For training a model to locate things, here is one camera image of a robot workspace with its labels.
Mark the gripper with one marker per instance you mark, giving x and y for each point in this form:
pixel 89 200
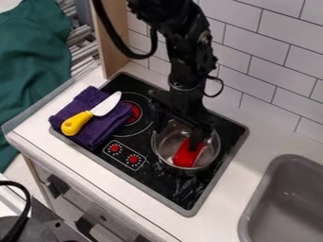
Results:
pixel 181 105

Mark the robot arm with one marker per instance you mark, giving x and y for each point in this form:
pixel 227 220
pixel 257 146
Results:
pixel 185 38

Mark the silver pot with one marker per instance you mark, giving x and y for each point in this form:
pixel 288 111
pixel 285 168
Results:
pixel 168 148

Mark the red toy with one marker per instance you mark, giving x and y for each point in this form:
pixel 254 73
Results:
pixel 184 157

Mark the toy stove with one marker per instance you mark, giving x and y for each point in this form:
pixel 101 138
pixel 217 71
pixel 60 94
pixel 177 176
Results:
pixel 139 164

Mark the purple cloth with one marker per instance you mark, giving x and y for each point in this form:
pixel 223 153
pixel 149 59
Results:
pixel 99 126

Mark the wooden board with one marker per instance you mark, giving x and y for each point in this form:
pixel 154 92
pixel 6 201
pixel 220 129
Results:
pixel 112 38

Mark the grey metal rack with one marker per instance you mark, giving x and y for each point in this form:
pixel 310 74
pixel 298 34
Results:
pixel 82 44

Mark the toy sink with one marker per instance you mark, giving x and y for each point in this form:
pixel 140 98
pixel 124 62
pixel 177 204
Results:
pixel 290 204

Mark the green cloth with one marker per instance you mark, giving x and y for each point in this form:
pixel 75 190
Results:
pixel 29 63

